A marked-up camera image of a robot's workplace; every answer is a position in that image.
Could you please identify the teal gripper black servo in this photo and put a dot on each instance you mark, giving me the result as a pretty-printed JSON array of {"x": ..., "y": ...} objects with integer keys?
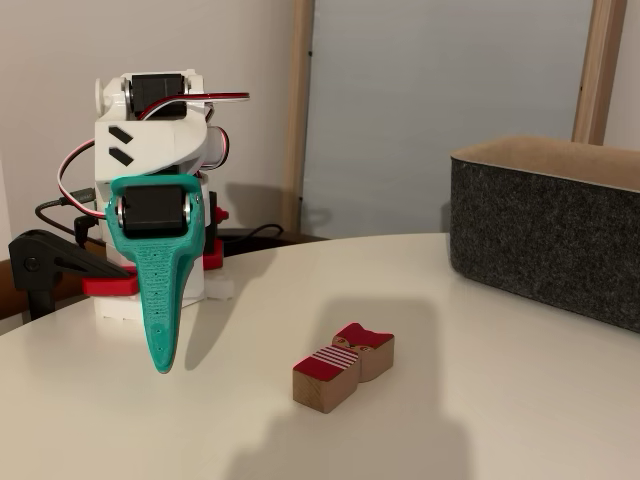
[{"x": 154, "y": 212}]

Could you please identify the wooden cat block red face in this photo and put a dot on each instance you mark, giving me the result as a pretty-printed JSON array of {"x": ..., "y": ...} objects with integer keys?
[{"x": 330, "y": 385}]

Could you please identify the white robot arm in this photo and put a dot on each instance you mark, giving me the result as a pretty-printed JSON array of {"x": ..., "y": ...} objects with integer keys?
[{"x": 150, "y": 145}]

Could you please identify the grey felt box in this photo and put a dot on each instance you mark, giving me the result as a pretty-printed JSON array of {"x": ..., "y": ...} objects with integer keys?
[{"x": 540, "y": 240}]

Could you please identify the black clamp with red pad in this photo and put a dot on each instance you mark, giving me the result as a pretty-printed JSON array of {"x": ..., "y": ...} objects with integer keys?
[
  {"x": 40, "y": 255},
  {"x": 214, "y": 257}
]

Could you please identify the black power plug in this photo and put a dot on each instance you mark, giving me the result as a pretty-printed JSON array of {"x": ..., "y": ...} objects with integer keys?
[{"x": 82, "y": 227}]

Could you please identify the translucent grey panel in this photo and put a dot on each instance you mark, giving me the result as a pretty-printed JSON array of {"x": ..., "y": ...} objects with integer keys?
[{"x": 425, "y": 100}]

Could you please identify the wooden shelf post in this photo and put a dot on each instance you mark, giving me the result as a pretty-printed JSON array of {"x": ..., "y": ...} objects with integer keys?
[
  {"x": 597, "y": 75},
  {"x": 297, "y": 125}
]

